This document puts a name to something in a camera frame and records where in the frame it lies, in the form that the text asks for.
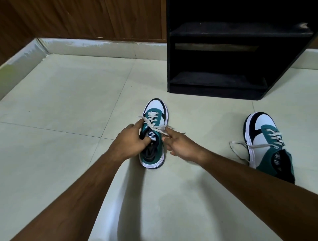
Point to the person's right thumb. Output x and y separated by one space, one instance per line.
167 139

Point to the person's right forearm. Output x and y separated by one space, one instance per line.
260 193

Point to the person's right hand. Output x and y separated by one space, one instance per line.
183 146

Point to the black wooden shoe rack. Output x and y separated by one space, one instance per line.
236 49

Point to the person's left thumb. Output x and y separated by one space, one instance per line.
145 142

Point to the person's left forearm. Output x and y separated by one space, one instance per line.
72 201

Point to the green white sneaker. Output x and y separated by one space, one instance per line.
154 134
268 146

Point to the person's left hand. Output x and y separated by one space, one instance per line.
126 145

